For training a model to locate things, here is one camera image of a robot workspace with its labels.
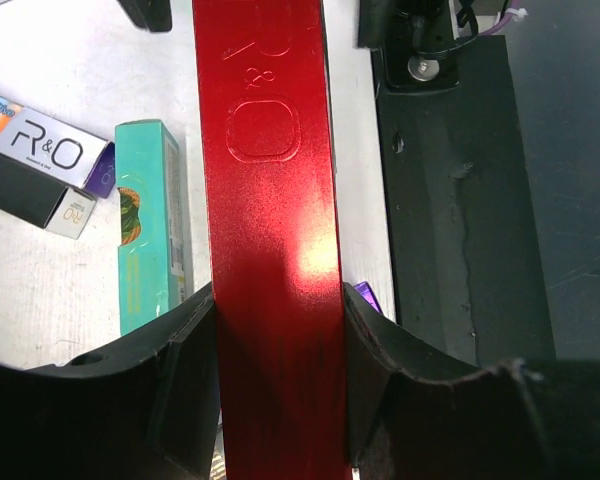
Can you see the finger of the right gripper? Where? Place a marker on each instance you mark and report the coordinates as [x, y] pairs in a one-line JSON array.
[[154, 16]]

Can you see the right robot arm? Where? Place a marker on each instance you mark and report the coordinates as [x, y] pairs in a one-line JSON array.
[[417, 42]]

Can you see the teal toothpaste box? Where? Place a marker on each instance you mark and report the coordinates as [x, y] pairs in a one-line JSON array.
[[151, 267]]

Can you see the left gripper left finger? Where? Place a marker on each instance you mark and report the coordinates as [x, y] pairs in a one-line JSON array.
[[144, 406]]

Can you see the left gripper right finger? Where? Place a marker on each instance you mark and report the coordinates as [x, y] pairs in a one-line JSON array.
[[415, 412]]

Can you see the black box under R&O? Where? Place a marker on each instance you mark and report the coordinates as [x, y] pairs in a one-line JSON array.
[[43, 201]]

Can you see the red toothpaste box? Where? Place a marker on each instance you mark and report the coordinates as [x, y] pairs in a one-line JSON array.
[[276, 276]]

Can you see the purple toothpaste box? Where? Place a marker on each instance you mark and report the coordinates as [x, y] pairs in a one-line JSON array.
[[365, 290]]

